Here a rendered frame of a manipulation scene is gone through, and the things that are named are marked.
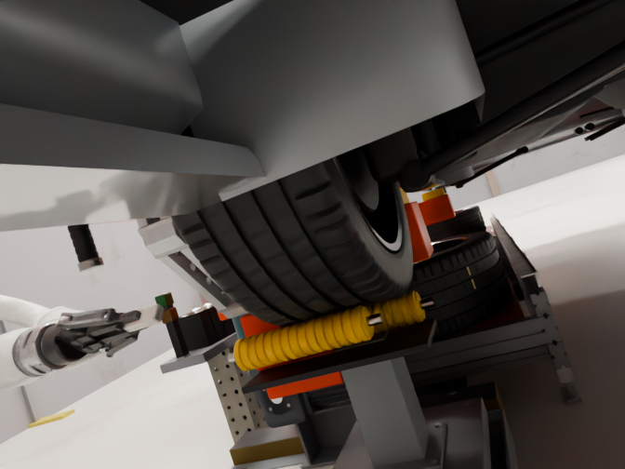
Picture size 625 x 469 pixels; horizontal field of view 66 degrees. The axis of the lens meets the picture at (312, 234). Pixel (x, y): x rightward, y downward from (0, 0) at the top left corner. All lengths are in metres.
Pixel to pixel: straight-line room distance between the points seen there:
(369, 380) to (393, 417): 0.08
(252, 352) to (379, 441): 0.29
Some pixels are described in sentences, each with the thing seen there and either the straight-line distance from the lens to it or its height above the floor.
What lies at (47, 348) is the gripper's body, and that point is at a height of 0.64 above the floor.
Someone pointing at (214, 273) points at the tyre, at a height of 0.67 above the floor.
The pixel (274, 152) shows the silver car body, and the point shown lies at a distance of 0.48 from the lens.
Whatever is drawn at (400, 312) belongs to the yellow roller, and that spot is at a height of 0.49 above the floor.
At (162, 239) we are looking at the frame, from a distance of 0.75.
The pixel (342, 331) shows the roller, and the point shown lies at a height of 0.51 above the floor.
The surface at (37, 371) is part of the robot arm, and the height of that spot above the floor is 0.60.
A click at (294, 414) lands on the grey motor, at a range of 1.31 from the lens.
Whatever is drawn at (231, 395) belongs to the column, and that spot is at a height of 0.25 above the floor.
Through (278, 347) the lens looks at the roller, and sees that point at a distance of 0.83.
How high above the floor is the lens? 0.66
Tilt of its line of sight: 1 degrees up
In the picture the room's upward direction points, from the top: 19 degrees counter-clockwise
